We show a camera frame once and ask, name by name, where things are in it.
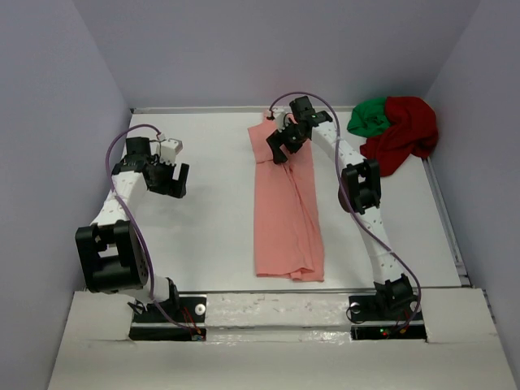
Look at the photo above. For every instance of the pink t shirt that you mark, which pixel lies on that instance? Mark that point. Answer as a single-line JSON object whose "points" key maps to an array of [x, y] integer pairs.
{"points": [[287, 241]]}

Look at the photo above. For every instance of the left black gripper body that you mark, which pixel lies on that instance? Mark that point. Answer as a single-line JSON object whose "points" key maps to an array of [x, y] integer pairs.
{"points": [[163, 174]]}

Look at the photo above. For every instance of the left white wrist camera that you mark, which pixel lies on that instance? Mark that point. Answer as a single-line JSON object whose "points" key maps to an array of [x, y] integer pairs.
{"points": [[168, 149]]}

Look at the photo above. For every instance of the red t shirt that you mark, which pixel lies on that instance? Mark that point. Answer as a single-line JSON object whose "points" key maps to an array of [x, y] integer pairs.
{"points": [[412, 131]]}

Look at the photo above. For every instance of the aluminium back rail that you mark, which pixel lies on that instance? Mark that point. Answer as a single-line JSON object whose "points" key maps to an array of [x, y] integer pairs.
{"points": [[196, 110]]}

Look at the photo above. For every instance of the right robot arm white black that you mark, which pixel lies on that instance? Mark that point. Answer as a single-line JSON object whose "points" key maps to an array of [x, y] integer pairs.
{"points": [[397, 294]]}

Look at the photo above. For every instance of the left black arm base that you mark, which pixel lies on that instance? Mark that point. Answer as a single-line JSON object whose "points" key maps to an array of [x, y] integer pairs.
{"points": [[183, 321]]}

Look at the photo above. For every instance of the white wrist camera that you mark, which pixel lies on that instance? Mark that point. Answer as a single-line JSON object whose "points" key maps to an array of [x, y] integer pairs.
{"points": [[168, 149], [279, 116]]}

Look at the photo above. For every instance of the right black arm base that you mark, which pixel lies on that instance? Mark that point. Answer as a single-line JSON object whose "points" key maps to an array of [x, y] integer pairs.
{"points": [[367, 323]]}

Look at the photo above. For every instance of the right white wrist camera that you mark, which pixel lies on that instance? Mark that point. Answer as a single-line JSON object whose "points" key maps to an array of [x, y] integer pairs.
{"points": [[279, 116]]}

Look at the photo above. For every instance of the aluminium front rail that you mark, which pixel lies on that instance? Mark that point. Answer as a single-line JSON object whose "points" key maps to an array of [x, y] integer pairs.
{"points": [[354, 291]]}

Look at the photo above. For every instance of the green t shirt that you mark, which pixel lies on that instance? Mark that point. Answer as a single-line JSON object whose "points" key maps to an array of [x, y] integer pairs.
{"points": [[368, 118]]}

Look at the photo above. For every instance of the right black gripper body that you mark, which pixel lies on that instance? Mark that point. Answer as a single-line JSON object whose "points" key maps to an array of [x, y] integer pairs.
{"points": [[292, 138]]}

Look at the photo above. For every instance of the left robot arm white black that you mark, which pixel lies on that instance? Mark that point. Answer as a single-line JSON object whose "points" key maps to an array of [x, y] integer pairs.
{"points": [[113, 255]]}

